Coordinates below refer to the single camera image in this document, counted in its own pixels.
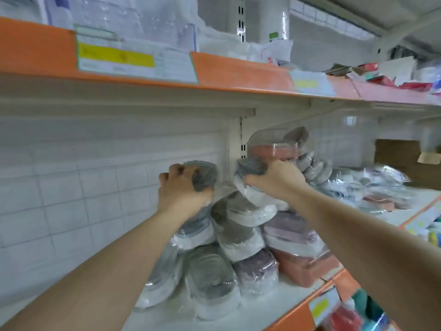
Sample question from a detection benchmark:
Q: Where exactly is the pink plastic bottle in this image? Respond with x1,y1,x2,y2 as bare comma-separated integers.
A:
324,303,362,331

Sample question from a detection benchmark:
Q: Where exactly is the orange metal store shelving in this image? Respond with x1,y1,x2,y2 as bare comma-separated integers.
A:
0,0,441,331

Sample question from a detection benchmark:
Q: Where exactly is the yellow shelf price label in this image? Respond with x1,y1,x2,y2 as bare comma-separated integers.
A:
308,286,343,327
76,34,199,84
403,206,441,239
289,69,337,98

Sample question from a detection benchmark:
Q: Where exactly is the clear acrylic tray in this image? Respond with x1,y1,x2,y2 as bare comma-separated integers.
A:
41,0,199,52

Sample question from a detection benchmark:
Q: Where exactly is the person's right forearm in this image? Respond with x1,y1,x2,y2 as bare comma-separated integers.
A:
289,183,441,331

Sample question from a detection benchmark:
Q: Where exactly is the person's left forearm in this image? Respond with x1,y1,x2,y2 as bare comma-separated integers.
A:
0,210,190,331

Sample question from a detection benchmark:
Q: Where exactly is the person's left hand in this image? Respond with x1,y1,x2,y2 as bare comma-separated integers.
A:
157,163,216,225

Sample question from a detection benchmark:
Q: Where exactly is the small white carton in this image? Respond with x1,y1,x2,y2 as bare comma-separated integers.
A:
378,55,418,83

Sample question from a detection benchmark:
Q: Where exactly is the black flat item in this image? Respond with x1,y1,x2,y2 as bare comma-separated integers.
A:
324,63,356,77

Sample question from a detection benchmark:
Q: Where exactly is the person's right hand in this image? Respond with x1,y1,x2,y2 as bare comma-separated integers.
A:
243,160,311,204

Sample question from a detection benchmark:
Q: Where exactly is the white plastic bag red print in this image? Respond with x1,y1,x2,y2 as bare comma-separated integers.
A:
196,24,296,66

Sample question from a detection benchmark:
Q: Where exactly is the pile of soap dishes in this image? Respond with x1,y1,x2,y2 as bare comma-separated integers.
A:
134,126,421,321

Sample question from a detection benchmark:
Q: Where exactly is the brown cardboard box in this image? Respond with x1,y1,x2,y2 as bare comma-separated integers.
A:
374,139,441,192

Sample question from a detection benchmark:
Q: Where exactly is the grey soap dish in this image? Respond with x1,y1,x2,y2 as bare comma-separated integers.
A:
181,160,221,204
233,156,290,212

